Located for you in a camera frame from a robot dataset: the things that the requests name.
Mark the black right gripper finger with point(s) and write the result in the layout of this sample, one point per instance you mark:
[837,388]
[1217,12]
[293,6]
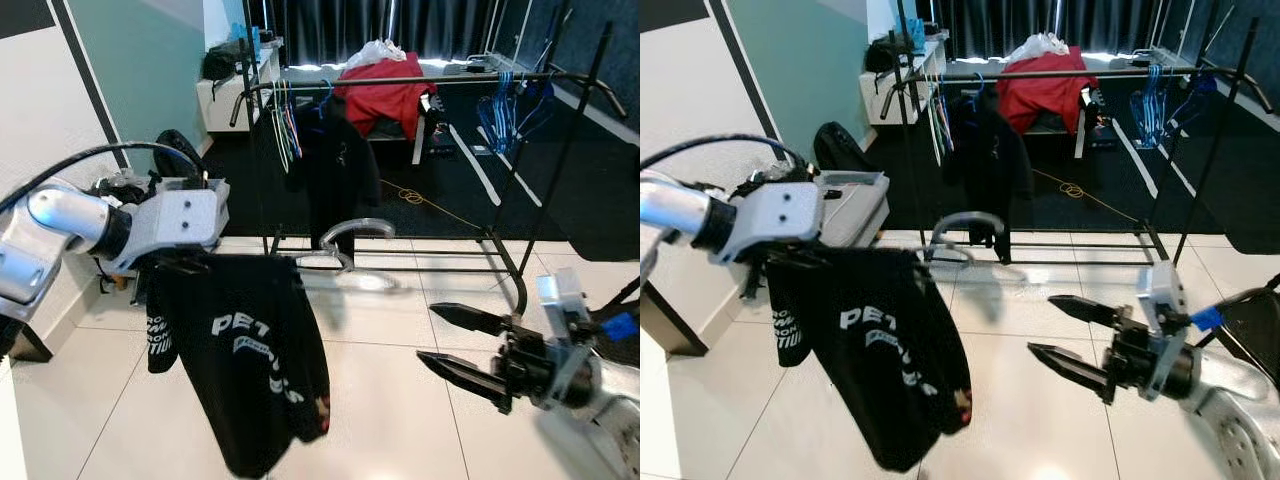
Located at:
[465,375]
[1075,367]
[1092,312]
[475,320]

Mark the black curtain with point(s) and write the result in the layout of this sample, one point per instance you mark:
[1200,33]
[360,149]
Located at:
[340,25]
[1000,22]

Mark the white shelf unit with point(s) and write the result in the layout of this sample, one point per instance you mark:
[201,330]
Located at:
[215,105]
[880,100]

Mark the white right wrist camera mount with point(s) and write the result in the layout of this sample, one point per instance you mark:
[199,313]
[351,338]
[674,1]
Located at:
[560,300]
[1165,295]

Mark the black metal clothes rack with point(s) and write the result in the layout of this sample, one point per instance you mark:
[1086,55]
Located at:
[1115,70]
[455,77]

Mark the black backpack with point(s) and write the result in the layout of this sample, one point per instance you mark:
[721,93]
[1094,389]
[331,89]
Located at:
[170,160]
[840,148]

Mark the black shirt white print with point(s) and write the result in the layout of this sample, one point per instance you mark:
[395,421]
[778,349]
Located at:
[250,400]
[880,380]

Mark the white plastic bag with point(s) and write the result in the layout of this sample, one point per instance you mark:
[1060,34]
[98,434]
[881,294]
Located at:
[1038,47]
[378,54]

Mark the red cloth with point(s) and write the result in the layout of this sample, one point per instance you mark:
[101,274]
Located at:
[1045,100]
[385,105]

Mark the light blue plastic hanger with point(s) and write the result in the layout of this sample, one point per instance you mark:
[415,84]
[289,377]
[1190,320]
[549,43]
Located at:
[495,115]
[1150,110]

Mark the black shoulder bag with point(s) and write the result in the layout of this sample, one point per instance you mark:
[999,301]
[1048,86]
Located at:
[885,56]
[220,62]

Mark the blue tote bag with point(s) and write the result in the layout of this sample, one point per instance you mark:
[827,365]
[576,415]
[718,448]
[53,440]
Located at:
[247,42]
[910,35]

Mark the black garment on hanger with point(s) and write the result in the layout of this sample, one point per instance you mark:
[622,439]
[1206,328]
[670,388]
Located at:
[340,170]
[990,160]

